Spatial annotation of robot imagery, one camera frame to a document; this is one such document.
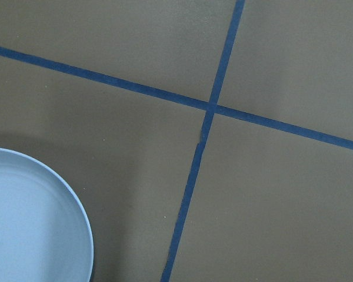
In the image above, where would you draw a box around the light blue plate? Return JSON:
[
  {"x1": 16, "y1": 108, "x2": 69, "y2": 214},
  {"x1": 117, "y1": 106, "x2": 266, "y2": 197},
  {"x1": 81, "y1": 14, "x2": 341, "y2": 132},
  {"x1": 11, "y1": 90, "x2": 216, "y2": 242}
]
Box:
[{"x1": 0, "y1": 148, "x2": 94, "y2": 281}]

